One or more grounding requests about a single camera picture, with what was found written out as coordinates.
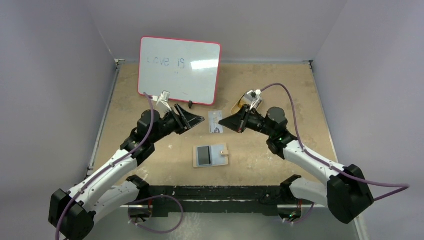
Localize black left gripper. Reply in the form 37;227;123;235
150;104;204;144

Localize white credit card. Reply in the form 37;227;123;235
208;110;224;134

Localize black credit card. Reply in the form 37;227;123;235
196;145;212;167

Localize beige card holder wallet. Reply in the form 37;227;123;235
192;143;230;168

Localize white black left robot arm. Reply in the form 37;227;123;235
48;104;205;240

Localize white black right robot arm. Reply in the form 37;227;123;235
218;105;375;224

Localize beige oval card tray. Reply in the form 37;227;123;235
231;97;244;115

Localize pink framed whiteboard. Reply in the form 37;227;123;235
137;36;222;106

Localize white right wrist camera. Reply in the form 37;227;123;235
247;89;263;110

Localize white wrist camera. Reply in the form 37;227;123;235
151;90;172;113
247;89;263;110

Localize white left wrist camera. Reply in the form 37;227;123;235
151;90;172;113

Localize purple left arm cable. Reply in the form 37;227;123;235
54;92;157;240

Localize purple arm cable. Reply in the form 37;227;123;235
259;82;411;203
54;92;157;240

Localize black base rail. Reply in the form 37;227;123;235
126;175;305;222

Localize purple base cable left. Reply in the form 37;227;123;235
127;194;185;235

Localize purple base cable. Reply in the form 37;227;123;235
281;192;316;226
127;194;185;235

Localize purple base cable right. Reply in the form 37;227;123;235
281;192;316;226

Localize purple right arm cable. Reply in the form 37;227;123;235
259;82;411;203

